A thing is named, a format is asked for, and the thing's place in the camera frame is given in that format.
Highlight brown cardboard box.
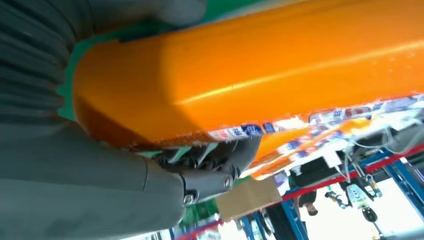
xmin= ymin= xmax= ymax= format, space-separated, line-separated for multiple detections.
xmin=215 ymin=177 xmax=283 ymax=223

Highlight black carry case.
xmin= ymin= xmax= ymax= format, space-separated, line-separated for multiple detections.
xmin=287 ymin=157 xmax=349 ymax=190

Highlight red bar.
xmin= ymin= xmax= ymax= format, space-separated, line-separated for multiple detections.
xmin=178 ymin=144 xmax=424 ymax=240

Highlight blue metal frame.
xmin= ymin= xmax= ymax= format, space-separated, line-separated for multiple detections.
xmin=168 ymin=142 xmax=424 ymax=240

